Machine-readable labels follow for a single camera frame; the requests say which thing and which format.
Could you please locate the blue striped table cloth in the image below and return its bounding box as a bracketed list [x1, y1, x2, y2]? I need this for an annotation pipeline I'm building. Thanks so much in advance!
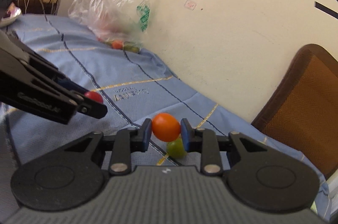
[1, 15, 331, 223]

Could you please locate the clear plastic bag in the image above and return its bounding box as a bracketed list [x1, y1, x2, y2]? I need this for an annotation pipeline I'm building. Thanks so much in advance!
[68, 0, 152, 53]

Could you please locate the red tomato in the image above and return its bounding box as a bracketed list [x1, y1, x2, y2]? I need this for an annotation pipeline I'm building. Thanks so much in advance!
[84, 91, 104, 103]

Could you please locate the orange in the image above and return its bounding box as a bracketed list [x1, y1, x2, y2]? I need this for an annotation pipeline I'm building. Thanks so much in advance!
[152, 113, 180, 142]

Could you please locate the brown woven chair mat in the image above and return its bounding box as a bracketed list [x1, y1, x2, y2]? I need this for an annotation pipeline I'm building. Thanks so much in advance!
[252, 44, 337, 179]

